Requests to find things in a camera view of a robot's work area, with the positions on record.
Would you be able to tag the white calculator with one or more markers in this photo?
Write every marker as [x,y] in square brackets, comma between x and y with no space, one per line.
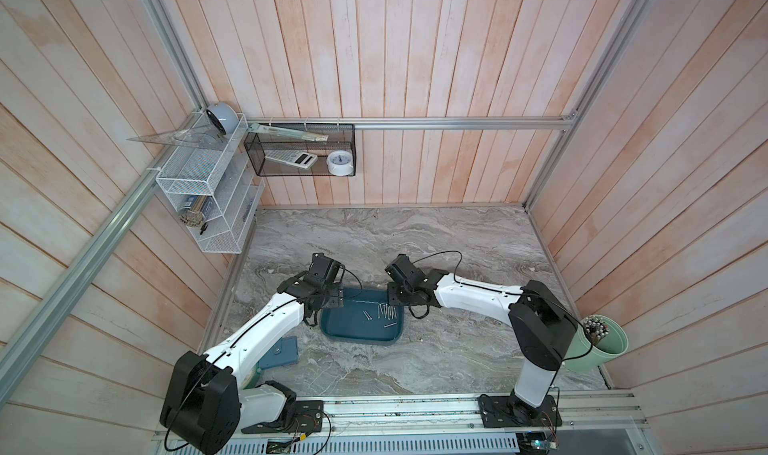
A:
[293,158]

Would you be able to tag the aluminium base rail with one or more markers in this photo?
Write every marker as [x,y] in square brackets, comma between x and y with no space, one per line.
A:
[579,422]

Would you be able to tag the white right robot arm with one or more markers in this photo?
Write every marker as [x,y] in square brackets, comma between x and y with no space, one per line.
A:
[543,327]

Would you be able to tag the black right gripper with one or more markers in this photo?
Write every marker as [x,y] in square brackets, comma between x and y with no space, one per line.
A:
[391,295]

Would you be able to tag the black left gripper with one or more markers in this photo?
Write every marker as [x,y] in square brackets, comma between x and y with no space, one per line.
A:
[336,295]

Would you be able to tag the grey round desk clock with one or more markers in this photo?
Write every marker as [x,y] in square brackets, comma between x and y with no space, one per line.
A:
[223,117]

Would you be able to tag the black wire mesh basket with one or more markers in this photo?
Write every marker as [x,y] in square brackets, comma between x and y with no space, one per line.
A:
[302,149]

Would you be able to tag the clear triangle ruler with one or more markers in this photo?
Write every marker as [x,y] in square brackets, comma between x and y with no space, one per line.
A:
[202,137]

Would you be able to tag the clear straight ruler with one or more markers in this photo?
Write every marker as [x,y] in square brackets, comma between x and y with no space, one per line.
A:
[273,130]

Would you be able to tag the silver screws pile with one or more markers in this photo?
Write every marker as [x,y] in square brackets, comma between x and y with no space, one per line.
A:
[388,314]

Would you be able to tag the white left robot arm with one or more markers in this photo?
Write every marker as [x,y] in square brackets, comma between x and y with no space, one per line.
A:
[207,400]

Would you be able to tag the metal cylinder in shelf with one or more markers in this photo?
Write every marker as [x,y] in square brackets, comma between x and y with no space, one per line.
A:
[194,210]

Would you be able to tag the white wire mesh shelf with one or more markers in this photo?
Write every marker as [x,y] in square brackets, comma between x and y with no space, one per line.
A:
[227,176]

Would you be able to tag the teal plastic storage tray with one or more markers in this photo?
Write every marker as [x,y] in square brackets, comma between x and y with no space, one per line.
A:
[348,324]

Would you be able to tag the green pen holder cup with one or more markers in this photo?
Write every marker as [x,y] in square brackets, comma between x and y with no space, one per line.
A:
[598,340]

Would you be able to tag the white tape roll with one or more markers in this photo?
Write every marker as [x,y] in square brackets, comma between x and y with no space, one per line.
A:
[340,163]

